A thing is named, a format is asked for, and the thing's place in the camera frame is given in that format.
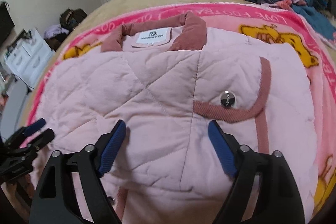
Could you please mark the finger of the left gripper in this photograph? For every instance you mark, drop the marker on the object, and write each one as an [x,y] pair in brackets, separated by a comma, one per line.
[35,127]
[42,140]

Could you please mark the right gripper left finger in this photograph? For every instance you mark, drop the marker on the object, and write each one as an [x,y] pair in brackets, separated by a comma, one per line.
[55,199]

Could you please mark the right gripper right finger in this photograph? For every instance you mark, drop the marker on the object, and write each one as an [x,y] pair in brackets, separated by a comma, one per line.
[278,200]

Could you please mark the pink quilted jacket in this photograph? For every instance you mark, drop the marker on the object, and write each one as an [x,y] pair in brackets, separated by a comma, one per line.
[167,80]

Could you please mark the purple clothes pile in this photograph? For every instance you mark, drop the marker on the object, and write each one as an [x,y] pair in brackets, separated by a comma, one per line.
[55,30]

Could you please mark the grey folding table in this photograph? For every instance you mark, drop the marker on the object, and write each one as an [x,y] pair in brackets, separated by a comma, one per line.
[18,95]

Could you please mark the white plastic drawer unit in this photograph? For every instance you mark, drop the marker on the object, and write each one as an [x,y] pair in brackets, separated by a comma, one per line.
[29,57]

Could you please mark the dark bag on floor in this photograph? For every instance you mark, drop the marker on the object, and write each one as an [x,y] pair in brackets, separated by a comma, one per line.
[70,19]

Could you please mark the pink cartoon bear blanket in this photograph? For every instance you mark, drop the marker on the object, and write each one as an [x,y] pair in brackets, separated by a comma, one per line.
[324,117]

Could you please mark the black wall television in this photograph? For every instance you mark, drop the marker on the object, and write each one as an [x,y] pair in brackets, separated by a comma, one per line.
[6,22]

